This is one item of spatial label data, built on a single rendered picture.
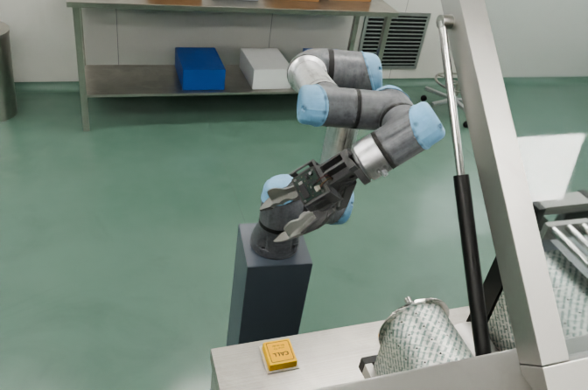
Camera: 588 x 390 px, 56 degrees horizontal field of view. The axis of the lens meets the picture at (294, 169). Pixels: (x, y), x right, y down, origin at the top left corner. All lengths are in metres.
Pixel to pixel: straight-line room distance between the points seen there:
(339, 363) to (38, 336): 1.59
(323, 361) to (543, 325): 0.98
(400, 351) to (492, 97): 0.61
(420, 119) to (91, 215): 2.54
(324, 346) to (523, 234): 1.02
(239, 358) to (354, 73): 0.76
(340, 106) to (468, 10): 0.47
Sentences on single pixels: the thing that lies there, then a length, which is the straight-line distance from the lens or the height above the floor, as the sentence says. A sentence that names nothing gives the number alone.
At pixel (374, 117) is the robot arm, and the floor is 1.59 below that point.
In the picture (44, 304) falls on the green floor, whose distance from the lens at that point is 2.83.
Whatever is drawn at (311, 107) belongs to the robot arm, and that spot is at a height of 1.60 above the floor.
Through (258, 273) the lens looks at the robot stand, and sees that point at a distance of 1.67.
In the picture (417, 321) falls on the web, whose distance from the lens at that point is 1.05.
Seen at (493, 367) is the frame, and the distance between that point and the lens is 0.55.
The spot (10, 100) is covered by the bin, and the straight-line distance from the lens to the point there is 4.19.
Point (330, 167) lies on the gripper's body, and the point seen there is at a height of 1.52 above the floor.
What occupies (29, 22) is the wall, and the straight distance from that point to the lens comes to 4.41.
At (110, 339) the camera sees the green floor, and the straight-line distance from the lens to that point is 2.65.
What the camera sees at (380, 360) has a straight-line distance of 1.13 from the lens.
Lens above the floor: 2.05
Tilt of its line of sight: 33 degrees down
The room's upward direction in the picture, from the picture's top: 9 degrees clockwise
